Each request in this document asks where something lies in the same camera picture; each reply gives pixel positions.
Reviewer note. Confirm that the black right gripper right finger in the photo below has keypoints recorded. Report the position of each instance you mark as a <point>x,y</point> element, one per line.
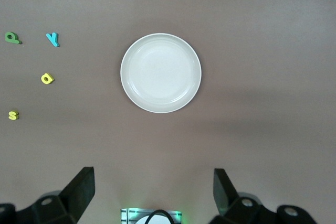
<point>223,195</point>

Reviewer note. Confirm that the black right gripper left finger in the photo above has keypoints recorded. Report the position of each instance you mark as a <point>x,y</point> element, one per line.
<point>78,195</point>

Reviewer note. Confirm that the teal foam letter y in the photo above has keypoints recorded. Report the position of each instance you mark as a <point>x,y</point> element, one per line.
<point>53,40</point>

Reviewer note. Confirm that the green foam letter p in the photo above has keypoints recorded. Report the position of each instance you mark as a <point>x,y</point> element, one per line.
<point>11,37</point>

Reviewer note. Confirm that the yellow foam letter s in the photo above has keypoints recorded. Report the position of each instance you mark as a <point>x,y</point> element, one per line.
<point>13,115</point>

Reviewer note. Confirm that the beige round plate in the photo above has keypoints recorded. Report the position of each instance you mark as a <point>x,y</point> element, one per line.
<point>160,73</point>

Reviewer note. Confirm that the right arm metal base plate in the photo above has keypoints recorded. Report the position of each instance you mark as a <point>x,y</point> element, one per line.
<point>127,216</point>

